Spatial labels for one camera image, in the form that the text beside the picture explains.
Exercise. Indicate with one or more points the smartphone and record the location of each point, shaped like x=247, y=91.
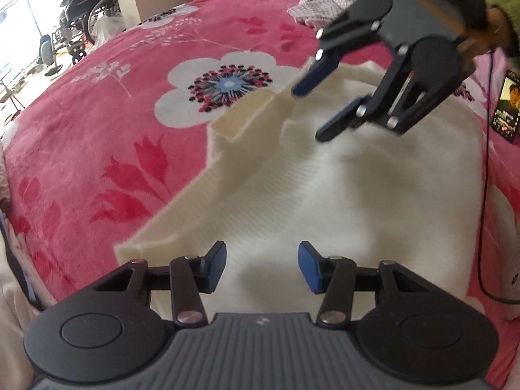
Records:
x=505, y=109

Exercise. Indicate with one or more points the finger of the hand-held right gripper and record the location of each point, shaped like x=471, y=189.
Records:
x=315, y=75
x=337, y=124

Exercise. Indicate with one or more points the white plastic bag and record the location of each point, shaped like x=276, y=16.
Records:
x=106, y=30

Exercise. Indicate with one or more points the person's right forearm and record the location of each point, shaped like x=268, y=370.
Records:
x=513, y=12

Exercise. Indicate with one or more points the person's right hand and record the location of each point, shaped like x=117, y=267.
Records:
x=495, y=28

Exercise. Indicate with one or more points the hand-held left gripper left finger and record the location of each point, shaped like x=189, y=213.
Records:
x=215, y=266

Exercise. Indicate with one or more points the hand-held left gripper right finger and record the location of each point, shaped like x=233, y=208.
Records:
x=310, y=268

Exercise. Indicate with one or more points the grey office chair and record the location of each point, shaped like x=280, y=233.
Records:
x=46, y=48

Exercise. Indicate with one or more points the cream knit sweater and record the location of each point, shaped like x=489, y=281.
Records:
x=325, y=211

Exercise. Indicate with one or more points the black wheelchair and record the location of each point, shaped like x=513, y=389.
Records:
x=89, y=4

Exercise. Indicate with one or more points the red floral blanket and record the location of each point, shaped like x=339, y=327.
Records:
x=101, y=130

